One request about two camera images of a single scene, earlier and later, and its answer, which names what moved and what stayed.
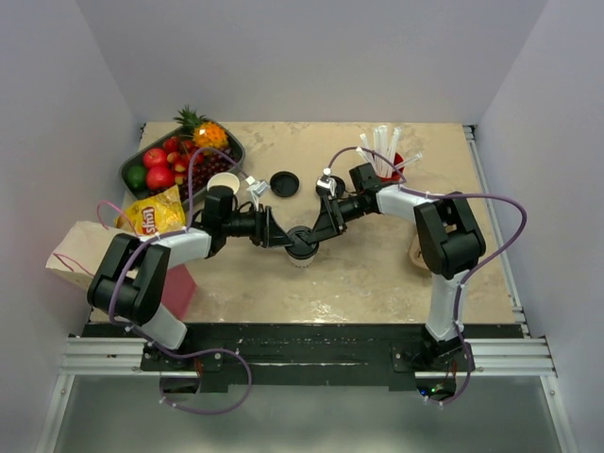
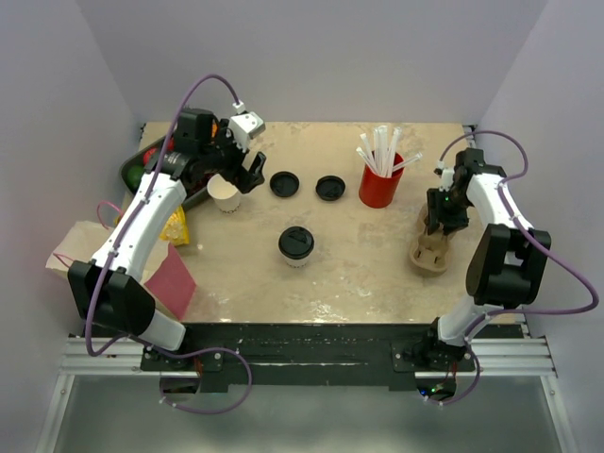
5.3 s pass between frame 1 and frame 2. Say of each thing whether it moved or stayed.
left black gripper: moved
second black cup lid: stayed
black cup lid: stayed
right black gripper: moved
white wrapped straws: stayed
